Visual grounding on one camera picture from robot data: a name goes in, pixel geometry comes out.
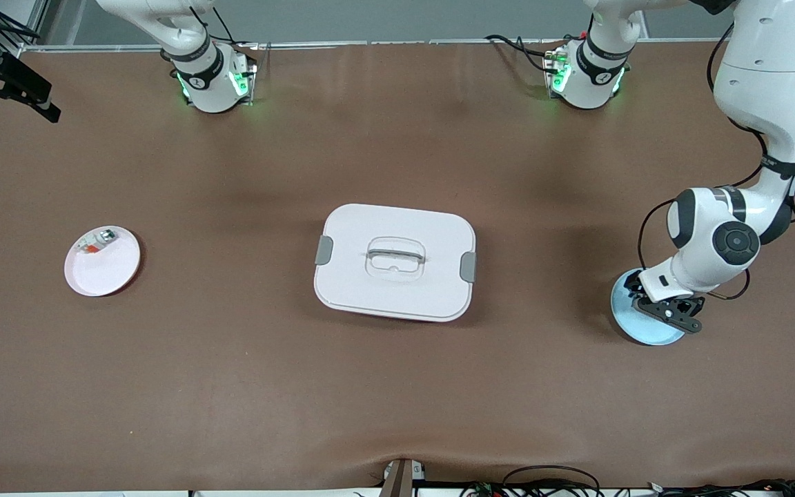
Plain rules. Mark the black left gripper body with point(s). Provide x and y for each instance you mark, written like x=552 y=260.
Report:
x=635 y=284

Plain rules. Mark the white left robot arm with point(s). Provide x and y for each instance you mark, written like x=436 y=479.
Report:
x=763 y=83

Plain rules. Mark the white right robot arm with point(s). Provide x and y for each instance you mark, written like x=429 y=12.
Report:
x=204 y=76

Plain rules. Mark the light blue round plate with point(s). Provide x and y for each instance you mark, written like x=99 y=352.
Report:
x=653 y=334

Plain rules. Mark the grey box lid latch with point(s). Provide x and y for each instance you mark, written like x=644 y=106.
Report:
x=324 y=250
x=468 y=267

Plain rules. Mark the pink round plate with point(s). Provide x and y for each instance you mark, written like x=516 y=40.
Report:
x=104 y=273

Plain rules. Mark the white lidded storage box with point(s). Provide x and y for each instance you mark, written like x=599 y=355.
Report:
x=397 y=297

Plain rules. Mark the brown table mat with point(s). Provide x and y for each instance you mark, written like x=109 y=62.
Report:
x=397 y=386

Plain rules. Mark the aluminium frame post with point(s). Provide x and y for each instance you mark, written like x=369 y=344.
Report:
x=25 y=21

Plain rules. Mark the white and orange switch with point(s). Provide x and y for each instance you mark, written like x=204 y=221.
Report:
x=97 y=241

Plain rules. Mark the metal table clamp bracket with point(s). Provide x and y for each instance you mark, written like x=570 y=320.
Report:
x=401 y=480

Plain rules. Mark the silver table edge rail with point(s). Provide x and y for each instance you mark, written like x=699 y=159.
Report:
x=370 y=44

